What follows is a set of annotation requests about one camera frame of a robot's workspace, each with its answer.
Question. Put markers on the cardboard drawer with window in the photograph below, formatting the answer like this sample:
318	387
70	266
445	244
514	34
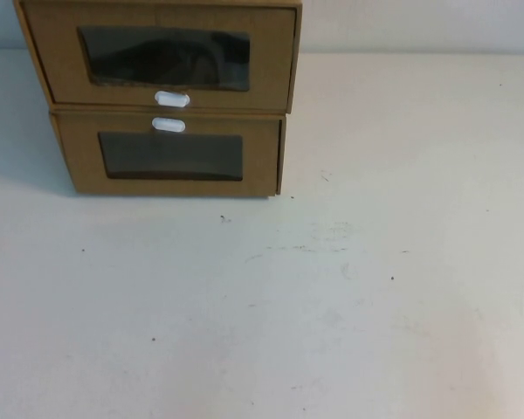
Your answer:
52	52
83	148

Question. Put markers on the brown cardboard shoe box shell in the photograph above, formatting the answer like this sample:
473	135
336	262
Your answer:
282	157
298	52

